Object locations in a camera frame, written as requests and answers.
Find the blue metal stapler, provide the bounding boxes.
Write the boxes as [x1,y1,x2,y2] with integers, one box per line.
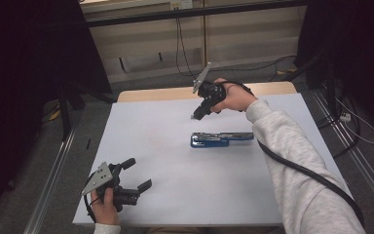
[190,131,255,149]

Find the metal floor rail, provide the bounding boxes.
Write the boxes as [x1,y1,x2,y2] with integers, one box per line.
[311,90,374,214]
[22,128,77,234]

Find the white floor cable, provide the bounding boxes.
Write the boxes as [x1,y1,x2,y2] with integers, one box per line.
[334,97,374,145]

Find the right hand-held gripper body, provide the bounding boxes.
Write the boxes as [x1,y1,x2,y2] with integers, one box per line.
[192,61,228,115]

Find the person's right hand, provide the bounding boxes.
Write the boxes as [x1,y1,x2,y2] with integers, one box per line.
[209,77,258,114]

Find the black horizontal bar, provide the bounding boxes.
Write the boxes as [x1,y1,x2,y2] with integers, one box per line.
[85,0,308,28]

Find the black curtain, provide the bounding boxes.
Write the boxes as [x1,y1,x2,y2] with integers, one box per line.
[293,0,374,137]
[0,0,113,225]

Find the black floor cable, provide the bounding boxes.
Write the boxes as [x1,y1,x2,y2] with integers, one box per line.
[207,54,298,82]

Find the person's left hand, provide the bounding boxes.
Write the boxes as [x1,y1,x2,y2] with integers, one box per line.
[90,187,121,226]

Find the white table mat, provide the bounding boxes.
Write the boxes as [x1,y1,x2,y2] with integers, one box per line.
[72,93,354,227]

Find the white wall socket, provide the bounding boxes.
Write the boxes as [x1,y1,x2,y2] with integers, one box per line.
[169,0,194,11]

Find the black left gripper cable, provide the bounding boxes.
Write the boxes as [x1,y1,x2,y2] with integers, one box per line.
[83,194,102,224]

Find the black hanging wall cable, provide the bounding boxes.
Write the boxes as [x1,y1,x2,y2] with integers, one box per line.
[174,6,199,79]

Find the black metal stand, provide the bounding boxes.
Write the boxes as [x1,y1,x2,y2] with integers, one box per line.
[57,85,86,141]

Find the thick black right gripper cable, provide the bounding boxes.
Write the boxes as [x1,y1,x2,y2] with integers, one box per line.
[218,80,366,228]

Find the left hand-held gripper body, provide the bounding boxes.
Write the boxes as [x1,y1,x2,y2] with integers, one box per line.
[81,161,141,213]

